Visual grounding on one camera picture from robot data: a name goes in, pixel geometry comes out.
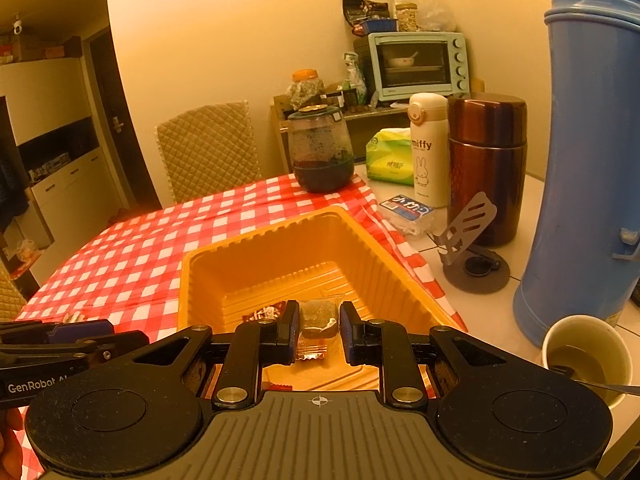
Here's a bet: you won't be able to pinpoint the large blue thermos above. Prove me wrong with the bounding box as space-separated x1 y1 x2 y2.
512 0 640 349

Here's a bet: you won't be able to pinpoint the metal spoon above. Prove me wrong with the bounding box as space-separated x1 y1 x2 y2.
549 359 640 395

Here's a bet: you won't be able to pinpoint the light blue toaster oven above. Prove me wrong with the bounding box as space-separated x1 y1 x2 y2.
367 31 471 102

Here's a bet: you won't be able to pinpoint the dark door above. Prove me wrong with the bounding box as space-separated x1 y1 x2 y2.
89 25 162 213

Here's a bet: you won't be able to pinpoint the paper cup with liquid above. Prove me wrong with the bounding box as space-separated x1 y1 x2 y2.
541 314 629 409

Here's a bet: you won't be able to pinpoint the glass jar with dark contents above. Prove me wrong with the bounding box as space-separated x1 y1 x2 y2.
287 104 355 194

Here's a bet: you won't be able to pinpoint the clear plastic bag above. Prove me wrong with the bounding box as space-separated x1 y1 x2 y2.
391 0 457 32

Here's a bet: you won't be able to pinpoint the hanging dark clothing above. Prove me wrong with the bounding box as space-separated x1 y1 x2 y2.
0 132 32 223

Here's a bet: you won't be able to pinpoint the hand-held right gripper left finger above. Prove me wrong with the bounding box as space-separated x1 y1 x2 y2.
131 301 301 409

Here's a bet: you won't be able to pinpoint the white storage cabinet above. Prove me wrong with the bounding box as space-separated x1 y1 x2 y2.
0 56 132 288

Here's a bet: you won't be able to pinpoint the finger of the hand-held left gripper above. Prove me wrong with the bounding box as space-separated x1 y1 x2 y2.
0 331 150 364
0 318 115 345

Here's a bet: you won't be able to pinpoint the dark snack bags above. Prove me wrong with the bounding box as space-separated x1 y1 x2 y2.
342 0 391 37

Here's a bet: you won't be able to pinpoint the orange lid plastic jar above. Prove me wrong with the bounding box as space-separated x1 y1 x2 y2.
287 69 327 111

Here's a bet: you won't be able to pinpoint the jar of nuts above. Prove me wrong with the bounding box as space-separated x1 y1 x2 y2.
394 2 419 32

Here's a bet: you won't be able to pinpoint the white rabbit print bottle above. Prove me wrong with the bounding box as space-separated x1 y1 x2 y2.
408 93 450 209

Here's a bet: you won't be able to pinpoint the red checkered tablecloth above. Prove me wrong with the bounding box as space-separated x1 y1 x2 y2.
0 172 468 480

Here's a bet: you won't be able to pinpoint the orange plastic tray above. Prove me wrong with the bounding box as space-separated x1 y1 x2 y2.
177 205 468 393

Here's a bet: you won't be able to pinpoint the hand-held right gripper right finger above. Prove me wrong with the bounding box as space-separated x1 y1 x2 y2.
339 301 508 407

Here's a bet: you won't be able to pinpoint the blue white tissue packet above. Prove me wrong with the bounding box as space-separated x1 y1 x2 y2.
378 194 437 237

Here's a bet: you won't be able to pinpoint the beige quilted chair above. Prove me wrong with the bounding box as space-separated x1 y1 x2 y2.
0 259 29 322
155 101 262 206

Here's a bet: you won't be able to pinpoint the red-brown wrapped candy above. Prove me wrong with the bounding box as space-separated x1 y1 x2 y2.
242 302 287 324

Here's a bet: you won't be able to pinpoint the small crumpled plastic bag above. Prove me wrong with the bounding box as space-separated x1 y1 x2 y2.
14 239 45 267

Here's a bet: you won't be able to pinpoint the person's left hand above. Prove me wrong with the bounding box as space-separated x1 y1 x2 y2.
0 407 24 476

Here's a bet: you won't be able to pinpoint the brown metal food flask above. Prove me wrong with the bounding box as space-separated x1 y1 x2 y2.
446 92 529 248

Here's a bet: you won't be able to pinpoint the green tissue pack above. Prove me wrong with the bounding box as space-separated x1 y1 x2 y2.
364 128 416 187

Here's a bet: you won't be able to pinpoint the grey phone stand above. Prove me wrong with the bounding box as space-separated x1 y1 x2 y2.
432 191 511 295

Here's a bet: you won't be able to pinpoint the blue plastic box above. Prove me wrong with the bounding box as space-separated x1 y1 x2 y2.
360 18 399 35

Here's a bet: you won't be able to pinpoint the clear-wrapped dark cube snack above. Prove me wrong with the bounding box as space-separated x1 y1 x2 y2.
296 298 341 363

